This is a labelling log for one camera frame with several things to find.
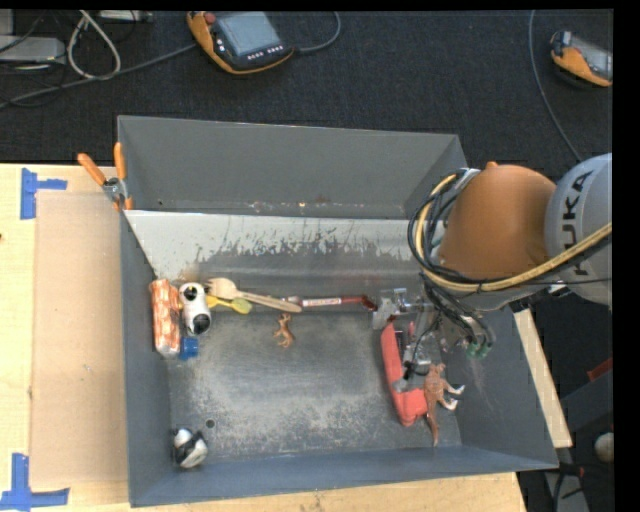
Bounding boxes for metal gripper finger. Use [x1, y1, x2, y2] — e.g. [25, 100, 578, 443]
[372, 287, 409, 330]
[399, 344, 434, 392]

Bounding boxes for red plastic toy tool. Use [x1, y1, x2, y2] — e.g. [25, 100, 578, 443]
[379, 321, 432, 428]

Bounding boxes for brown dinosaur toy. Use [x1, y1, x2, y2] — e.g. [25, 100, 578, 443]
[422, 362, 467, 448]

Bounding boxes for small brown deer toy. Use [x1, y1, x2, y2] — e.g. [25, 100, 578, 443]
[272, 312, 297, 349]

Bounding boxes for grey metal bin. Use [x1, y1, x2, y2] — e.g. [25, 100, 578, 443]
[115, 114, 560, 509]

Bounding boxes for yellow plastic spoon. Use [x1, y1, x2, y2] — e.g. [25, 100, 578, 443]
[205, 294, 254, 316]

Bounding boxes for wooden fork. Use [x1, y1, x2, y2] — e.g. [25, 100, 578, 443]
[204, 276, 304, 314]

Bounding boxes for white and black toy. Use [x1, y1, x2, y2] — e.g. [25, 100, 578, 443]
[177, 281, 213, 337]

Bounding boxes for orange patterned packet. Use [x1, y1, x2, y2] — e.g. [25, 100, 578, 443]
[149, 278, 183, 358]

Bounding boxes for black and white ball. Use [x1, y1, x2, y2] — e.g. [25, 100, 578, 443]
[171, 426, 210, 470]

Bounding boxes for pale flat board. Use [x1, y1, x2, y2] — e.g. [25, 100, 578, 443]
[28, 192, 129, 494]

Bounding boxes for red handled tool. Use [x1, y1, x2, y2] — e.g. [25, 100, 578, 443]
[282, 294, 376, 311]

